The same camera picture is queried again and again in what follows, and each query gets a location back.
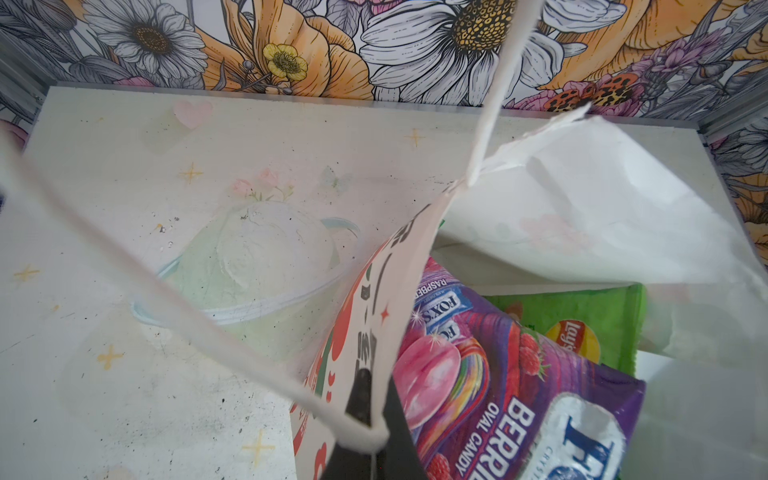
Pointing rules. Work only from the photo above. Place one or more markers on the aluminium frame post left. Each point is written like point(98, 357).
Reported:
point(24, 86)

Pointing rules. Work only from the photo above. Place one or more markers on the aluminium frame post right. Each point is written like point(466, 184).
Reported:
point(735, 114)

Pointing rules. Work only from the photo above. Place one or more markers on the aluminium frame post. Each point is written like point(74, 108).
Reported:
point(24, 86)
point(735, 114)

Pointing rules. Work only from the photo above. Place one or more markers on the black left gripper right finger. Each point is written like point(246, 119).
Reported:
point(398, 460)

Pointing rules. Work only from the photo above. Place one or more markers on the green Lays chips bag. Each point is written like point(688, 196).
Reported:
point(576, 327)

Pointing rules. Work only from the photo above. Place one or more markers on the white floral paper bag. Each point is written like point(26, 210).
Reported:
point(277, 162)

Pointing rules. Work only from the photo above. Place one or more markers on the purple Fox's candy bag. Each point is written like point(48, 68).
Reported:
point(485, 397)

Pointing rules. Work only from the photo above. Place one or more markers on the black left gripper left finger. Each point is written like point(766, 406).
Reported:
point(345, 463)

